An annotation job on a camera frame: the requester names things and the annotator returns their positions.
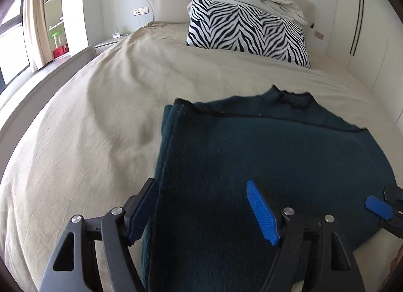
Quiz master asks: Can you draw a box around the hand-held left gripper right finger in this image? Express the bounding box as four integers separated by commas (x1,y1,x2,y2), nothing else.
246,179,367,292

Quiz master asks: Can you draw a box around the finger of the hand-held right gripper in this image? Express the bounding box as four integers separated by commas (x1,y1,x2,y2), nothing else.
378,218,403,239
364,183,403,220

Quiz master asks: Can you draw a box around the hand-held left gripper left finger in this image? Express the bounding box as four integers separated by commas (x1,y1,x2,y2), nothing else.
39,178,159,292

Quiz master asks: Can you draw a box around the dark teal knit sweater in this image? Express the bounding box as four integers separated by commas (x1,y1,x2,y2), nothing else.
140,85,396,292

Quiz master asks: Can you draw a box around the bed with beige sheet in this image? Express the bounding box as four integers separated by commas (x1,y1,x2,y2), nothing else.
0,21,396,292

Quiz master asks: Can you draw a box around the white wardrobe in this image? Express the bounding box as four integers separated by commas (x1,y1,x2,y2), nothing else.
327,0,403,118

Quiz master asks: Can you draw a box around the white window ledge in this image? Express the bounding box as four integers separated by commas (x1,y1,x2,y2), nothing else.
0,46,95,129

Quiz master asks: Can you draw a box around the white nightstand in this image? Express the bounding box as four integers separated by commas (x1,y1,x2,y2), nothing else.
93,36,130,57

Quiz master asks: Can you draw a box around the red box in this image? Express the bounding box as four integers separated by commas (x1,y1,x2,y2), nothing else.
52,44,70,59

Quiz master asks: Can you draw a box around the zebra print pillow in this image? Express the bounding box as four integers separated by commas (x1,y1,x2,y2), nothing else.
186,0,312,69

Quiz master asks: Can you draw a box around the black framed window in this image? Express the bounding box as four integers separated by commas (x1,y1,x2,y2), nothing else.
0,0,32,91

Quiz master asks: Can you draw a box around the beige curtain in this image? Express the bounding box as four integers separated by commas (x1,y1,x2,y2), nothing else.
23,0,48,71

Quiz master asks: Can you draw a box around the black wardrobe handle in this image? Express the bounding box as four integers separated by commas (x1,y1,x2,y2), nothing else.
349,0,362,53
352,0,365,56

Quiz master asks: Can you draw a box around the white wall shelf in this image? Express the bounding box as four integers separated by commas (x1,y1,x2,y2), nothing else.
43,0,66,59

